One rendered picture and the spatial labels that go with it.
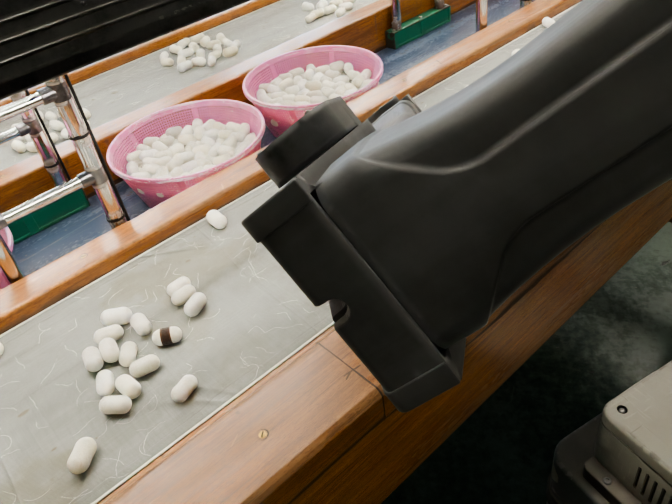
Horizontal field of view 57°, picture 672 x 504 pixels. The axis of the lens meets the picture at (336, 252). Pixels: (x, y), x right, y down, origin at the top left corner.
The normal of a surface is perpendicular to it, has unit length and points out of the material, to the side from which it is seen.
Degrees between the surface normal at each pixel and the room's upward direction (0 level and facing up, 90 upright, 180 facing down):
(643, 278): 0
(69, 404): 0
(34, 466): 0
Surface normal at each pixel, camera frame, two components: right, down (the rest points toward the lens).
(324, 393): -0.14, -0.76
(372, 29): 0.66, 0.40
